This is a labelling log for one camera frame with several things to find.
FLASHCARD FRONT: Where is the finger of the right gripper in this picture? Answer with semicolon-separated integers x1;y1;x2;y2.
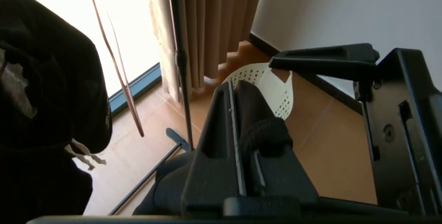
269;43;381;82

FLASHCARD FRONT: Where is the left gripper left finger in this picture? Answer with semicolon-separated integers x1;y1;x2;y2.
181;80;247;217

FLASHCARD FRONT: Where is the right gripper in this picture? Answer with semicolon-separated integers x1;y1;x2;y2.
354;47;442;215

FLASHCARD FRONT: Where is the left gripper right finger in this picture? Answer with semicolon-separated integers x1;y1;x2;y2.
234;80;319;207

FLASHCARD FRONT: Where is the black garment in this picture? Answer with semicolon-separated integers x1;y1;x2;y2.
133;115;295;217
0;0;113;224

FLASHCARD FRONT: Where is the pink clothes hanger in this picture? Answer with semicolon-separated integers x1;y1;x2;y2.
84;0;146;138

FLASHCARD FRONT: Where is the white laundry basket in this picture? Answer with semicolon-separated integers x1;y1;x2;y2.
222;62;294;121

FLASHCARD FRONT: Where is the black clothes rack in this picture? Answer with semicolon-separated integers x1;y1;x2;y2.
108;0;195;216

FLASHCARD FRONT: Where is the brown curtain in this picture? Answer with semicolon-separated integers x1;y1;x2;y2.
148;0;267;104

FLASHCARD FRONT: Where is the window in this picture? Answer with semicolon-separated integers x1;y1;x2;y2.
0;0;162;118

